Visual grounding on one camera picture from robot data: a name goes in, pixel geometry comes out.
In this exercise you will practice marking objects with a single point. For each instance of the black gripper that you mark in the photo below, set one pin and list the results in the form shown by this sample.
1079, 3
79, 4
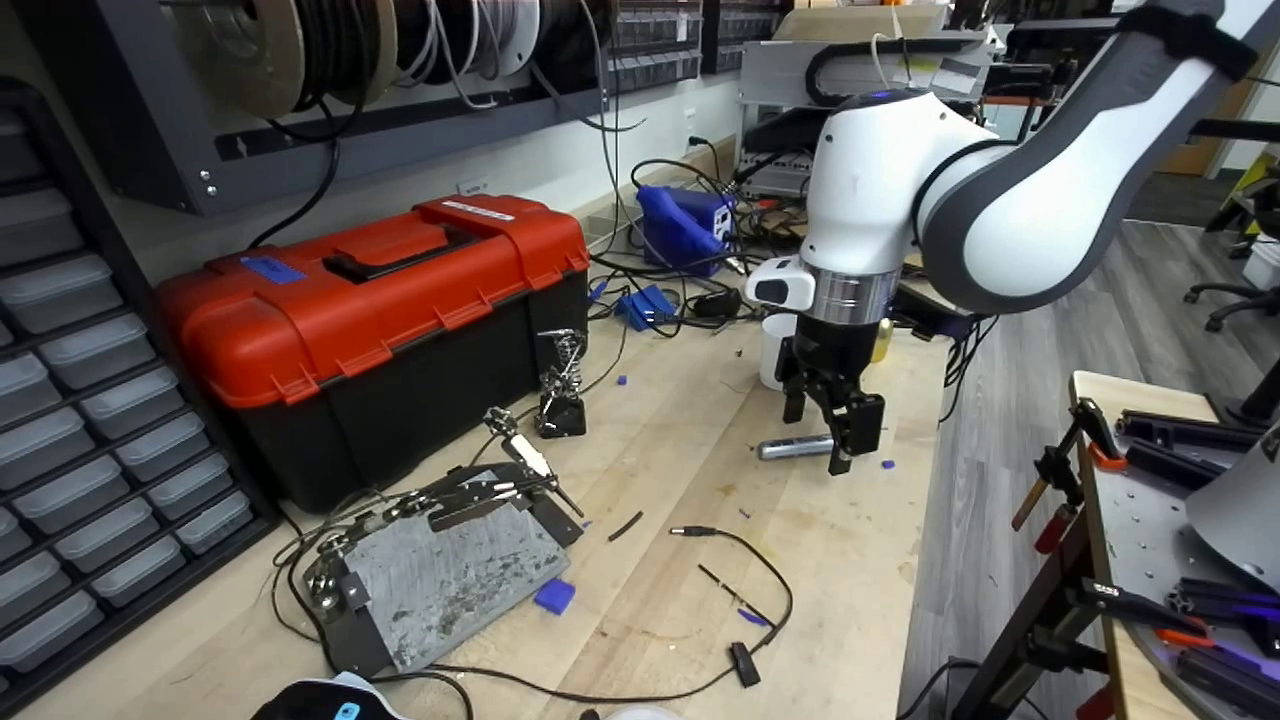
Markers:
839, 356

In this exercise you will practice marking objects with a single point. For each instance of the grey marker with black cap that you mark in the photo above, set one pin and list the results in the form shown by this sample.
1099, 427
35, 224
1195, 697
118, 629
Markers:
792, 449

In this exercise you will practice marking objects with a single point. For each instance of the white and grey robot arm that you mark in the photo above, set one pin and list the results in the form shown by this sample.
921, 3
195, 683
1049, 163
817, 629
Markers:
1043, 200

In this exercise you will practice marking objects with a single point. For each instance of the tiny purple plastic bit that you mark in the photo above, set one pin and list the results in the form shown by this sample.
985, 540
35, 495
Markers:
886, 466

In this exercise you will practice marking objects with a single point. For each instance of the black power adapter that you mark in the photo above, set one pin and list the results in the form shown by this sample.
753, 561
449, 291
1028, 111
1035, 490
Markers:
715, 306

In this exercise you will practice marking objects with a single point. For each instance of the small blue connector block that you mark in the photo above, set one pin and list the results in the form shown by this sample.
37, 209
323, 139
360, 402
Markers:
648, 308

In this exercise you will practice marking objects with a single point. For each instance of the short black stick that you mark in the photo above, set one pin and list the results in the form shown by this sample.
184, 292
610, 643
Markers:
624, 525

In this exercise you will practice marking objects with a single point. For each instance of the black and orange bar clamp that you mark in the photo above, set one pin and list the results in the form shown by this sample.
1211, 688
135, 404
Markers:
1063, 470

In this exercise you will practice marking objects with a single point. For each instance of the small black metal clamp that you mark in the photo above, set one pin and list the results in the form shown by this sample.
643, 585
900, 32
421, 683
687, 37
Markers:
563, 410

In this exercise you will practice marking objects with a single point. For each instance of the black and silver hand tool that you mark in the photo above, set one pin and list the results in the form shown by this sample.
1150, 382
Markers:
531, 453

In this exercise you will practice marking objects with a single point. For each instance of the small blue plastic block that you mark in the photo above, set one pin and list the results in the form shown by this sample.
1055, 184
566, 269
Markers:
553, 598

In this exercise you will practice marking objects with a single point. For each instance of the grey machine with black tray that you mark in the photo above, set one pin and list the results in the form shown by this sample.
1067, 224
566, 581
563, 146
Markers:
781, 66

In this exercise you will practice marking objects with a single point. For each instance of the long black bar tool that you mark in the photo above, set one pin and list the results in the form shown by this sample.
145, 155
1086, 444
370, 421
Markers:
1184, 433

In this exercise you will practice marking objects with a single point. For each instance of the grey metal plate device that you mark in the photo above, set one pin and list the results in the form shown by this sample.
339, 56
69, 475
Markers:
442, 581

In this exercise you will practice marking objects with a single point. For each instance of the black office chair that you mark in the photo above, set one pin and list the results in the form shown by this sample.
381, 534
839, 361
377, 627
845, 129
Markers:
1242, 298

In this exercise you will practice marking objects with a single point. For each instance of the grey metal sheet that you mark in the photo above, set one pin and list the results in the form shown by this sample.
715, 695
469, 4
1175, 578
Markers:
1246, 513

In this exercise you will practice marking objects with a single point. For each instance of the purple and black hand tool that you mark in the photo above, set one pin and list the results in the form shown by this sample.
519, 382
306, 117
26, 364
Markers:
1227, 602

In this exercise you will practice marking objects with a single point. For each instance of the red and black toolbox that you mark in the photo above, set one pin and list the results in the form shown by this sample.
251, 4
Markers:
332, 335

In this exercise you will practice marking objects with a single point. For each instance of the black cap with blue logo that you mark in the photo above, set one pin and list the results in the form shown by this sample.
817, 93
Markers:
323, 700

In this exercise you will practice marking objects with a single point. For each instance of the black parts drawer cabinet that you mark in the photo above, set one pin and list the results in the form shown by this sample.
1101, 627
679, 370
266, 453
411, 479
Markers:
82, 440

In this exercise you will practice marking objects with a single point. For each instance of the wooden workbench with black frame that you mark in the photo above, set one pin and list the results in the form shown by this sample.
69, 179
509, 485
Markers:
1135, 547

